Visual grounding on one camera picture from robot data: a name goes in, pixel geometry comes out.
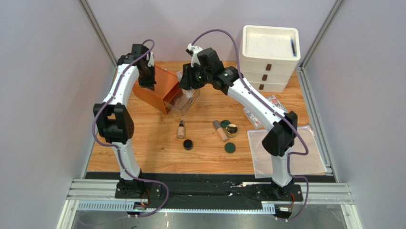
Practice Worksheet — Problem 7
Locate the clear glitter tube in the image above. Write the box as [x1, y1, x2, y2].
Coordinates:
[182, 89, 196, 99]

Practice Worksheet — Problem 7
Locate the clear drawer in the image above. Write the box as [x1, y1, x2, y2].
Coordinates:
[163, 88, 200, 116]

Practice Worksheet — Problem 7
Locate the orange drawer box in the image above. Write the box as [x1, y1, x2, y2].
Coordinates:
[132, 64, 181, 114]

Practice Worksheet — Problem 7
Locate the green compact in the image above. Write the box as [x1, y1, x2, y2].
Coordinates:
[224, 142, 236, 153]
[220, 120, 231, 128]

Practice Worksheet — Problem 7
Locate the beige concealer tube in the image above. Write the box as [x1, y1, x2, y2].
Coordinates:
[213, 120, 229, 142]

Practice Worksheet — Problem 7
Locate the gold lid cream jar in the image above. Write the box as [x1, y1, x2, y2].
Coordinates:
[225, 124, 239, 138]

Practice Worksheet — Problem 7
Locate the black round jar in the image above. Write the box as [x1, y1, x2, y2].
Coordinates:
[183, 139, 193, 150]

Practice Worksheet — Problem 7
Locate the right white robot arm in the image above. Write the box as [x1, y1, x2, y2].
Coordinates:
[179, 44, 298, 195]

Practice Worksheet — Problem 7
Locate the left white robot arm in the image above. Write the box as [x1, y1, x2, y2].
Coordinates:
[92, 43, 156, 197]

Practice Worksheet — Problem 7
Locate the white three-drawer organizer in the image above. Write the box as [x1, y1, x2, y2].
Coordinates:
[239, 25, 301, 93]

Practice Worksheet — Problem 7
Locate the floral patterned palette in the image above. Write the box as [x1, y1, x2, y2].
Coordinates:
[243, 95, 288, 129]

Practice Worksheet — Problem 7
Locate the blue pen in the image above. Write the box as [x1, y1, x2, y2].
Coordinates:
[290, 38, 297, 57]

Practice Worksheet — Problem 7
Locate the clear plastic bag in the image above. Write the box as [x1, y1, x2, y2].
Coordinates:
[247, 125, 328, 179]

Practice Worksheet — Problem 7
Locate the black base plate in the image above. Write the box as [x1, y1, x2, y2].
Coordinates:
[85, 171, 336, 210]

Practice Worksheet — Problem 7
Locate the aluminium front rail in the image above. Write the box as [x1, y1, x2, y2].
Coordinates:
[67, 179, 354, 214]

